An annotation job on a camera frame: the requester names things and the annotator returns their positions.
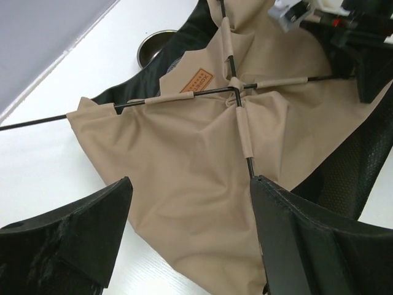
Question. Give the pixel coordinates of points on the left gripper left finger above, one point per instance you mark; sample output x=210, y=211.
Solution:
x=69, y=250

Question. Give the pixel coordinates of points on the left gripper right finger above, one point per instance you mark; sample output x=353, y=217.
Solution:
x=308, y=249

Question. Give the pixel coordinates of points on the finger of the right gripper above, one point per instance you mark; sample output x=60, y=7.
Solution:
x=373, y=72

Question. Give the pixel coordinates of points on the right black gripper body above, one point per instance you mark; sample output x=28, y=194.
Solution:
x=360, y=25

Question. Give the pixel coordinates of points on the beige black pet tent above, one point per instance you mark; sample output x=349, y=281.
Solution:
x=187, y=159

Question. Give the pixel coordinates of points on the steel pet bowl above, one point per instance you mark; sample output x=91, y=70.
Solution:
x=151, y=46

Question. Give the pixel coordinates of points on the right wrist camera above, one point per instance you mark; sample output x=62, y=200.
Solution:
x=289, y=14

